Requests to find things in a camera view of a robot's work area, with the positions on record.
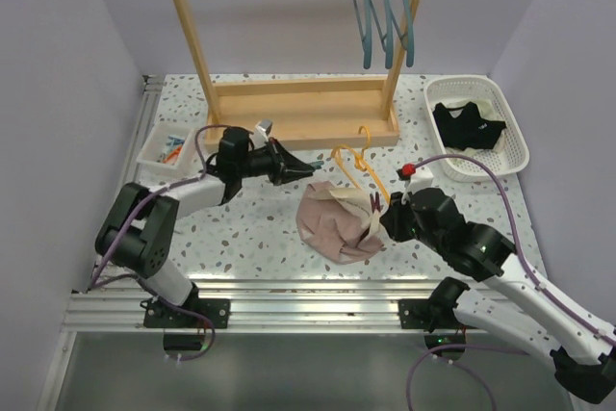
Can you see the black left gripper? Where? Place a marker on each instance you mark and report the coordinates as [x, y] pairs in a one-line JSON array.
[[284, 167]]

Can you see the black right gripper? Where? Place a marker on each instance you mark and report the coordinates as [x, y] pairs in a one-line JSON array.
[[392, 218]]

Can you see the purple clothespin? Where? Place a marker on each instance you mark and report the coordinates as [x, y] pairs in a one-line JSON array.
[[376, 204]]

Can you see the pink beige underwear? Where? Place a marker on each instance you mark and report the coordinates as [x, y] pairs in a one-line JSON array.
[[339, 223]]

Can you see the yellow plastic hanger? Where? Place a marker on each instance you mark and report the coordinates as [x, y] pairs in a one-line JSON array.
[[359, 162]]

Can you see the black underwear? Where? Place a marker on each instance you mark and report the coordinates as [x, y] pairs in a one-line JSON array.
[[464, 127]]

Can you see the light teal clothespin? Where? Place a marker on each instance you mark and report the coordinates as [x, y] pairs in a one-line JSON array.
[[173, 142]]

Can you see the orange clothespin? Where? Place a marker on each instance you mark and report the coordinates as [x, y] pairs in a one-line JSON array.
[[172, 155]]

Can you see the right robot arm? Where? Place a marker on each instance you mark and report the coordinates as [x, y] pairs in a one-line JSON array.
[[541, 320]]

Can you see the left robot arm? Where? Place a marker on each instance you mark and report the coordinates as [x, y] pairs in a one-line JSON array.
[[138, 230]]

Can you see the teal hanger middle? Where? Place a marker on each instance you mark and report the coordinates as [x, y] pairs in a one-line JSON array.
[[385, 30]]

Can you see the teal hanger right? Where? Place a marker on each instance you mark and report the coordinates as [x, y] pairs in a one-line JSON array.
[[406, 35]]

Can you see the wooden clothes rack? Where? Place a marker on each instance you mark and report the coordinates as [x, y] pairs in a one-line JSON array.
[[306, 113]]

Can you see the small white tray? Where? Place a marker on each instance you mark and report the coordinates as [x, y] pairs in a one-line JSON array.
[[153, 151]]

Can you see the white plastic basket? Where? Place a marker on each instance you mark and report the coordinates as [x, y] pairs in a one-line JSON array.
[[450, 89]]

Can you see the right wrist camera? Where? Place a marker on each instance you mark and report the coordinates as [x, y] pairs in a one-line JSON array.
[[415, 178]]

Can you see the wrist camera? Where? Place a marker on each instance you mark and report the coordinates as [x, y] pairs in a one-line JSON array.
[[262, 131], [415, 178]]

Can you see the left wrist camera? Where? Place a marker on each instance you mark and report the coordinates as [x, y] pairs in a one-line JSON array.
[[262, 131]]

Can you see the aluminium rail frame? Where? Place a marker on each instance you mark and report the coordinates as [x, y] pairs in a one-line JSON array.
[[302, 331]]

